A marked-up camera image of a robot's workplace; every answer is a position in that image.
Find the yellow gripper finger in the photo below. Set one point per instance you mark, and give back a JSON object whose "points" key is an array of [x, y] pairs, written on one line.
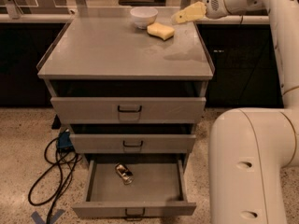
{"points": [[192, 12]]}

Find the yellow sponge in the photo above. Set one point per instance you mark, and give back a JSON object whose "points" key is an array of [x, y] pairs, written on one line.
{"points": [[162, 31]]}

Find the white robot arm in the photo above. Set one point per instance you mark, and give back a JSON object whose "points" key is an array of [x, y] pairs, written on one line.
{"points": [[248, 147]]}

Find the grey metal drawer cabinet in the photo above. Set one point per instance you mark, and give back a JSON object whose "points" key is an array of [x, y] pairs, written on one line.
{"points": [[103, 54]]}

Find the grey top drawer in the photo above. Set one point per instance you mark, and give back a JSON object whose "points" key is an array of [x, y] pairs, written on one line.
{"points": [[96, 110]]}

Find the grey drawer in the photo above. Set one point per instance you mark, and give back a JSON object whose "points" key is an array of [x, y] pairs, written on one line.
{"points": [[96, 110], [132, 143], [157, 190]]}

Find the grey middle drawer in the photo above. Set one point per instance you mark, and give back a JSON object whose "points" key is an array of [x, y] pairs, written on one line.
{"points": [[132, 143]]}

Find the grey bottom drawer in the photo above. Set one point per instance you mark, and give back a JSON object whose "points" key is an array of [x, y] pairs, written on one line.
{"points": [[157, 190]]}

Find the white ceramic bowl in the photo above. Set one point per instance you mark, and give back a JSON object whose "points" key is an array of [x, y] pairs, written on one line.
{"points": [[142, 17]]}

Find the crushed shiny metal can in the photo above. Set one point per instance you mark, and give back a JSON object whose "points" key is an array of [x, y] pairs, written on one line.
{"points": [[124, 173]]}

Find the blue power adapter box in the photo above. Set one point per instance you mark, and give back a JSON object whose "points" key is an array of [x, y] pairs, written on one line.
{"points": [[64, 143]]}

